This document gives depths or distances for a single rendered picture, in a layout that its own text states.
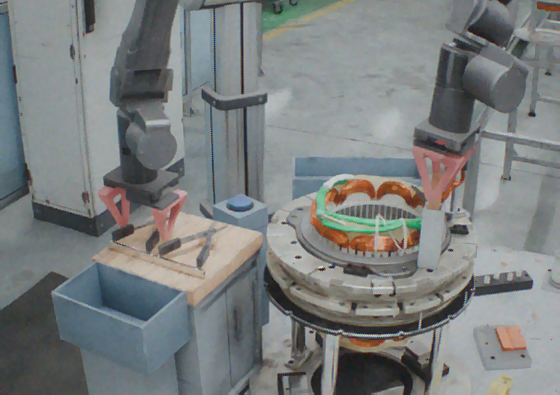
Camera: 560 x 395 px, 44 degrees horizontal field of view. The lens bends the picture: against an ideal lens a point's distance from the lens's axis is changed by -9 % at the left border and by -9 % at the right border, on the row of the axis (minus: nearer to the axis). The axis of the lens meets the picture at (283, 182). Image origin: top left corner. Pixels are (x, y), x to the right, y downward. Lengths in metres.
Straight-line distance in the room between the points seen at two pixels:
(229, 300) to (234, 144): 0.42
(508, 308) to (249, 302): 0.58
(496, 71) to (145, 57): 0.45
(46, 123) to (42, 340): 1.08
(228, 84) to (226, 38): 0.09
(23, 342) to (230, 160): 1.53
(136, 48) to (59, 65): 2.28
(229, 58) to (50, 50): 1.91
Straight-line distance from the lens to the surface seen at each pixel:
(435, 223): 1.01
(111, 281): 1.13
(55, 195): 3.55
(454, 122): 0.95
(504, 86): 0.88
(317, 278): 1.01
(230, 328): 1.20
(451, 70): 0.93
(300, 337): 1.30
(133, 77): 1.03
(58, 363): 2.69
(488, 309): 1.55
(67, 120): 3.32
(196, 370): 1.14
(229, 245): 1.15
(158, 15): 0.96
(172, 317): 1.03
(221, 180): 1.52
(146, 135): 0.99
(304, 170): 1.48
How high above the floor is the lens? 1.63
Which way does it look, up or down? 24 degrees down
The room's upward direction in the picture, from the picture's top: straight up
